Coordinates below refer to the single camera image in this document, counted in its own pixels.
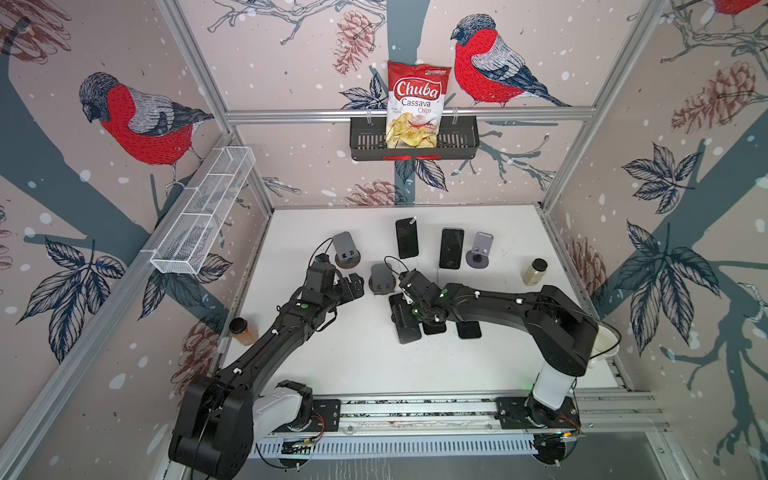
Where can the black phone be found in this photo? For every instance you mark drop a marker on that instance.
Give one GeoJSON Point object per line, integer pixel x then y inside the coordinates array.
{"type": "Point", "coordinates": [433, 331]}
{"type": "Point", "coordinates": [451, 248]}
{"type": "Point", "coordinates": [406, 230]}
{"type": "Point", "coordinates": [469, 330]}

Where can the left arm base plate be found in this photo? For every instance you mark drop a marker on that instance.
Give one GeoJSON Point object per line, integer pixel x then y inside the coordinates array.
{"type": "Point", "coordinates": [324, 416]}

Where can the grey round phone stand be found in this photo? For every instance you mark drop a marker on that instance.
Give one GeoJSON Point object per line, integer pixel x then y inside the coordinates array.
{"type": "Point", "coordinates": [478, 256]}

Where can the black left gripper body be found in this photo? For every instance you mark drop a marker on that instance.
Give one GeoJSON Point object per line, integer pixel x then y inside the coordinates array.
{"type": "Point", "coordinates": [343, 292]}

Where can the black wall basket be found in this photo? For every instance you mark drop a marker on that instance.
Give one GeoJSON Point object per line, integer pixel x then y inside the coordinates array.
{"type": "Point", "coordinates": [457, 139]}

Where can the yellow liquid jar black lid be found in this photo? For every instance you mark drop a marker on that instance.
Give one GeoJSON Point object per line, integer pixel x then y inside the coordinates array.
{"type": "Point", "coordinates": [535, 272]}

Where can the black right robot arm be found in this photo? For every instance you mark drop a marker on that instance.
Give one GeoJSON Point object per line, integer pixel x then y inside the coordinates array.
{"type": "Point", "coordinates": [564, 334]}

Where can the wooden round phone stand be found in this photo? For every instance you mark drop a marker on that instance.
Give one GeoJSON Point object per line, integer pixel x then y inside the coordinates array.
{"type": "Point", "coordinates": [347, 255]}

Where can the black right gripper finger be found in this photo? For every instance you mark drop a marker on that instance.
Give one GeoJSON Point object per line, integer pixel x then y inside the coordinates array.
{"type": "Point", "coordinates": [399, 310]}
{"type": "Point", "coordinates": [433, 322]}

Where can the white paper cup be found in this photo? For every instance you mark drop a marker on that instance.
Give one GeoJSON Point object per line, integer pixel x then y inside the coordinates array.
{"type": "Point", "coordinates": [606, 343]}

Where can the white wire mesh basket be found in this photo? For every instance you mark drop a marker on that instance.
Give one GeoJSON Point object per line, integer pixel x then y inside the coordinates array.
{"type": "Point", "coordinates": [192, 234]}

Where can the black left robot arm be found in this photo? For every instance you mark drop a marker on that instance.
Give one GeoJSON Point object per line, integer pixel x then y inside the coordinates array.
{"type": "Point", "coordinates": [221, 416]}

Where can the red cassava chips bag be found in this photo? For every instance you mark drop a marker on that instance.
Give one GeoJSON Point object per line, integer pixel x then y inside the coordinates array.
{"type": "Point", "coordinates": [416, 97]}

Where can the purple edged phone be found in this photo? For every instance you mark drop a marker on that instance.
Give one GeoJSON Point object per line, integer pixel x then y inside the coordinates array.
{"type": "Point", "coordinates": [412, 332]}

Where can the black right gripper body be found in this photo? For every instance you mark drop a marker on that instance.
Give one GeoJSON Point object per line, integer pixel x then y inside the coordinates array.
{"type": "Point", "coordinates": [421, 311]}

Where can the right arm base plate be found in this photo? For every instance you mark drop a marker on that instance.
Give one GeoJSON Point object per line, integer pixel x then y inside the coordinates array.
{"type": "Point", "coordinates": [518, 413]}

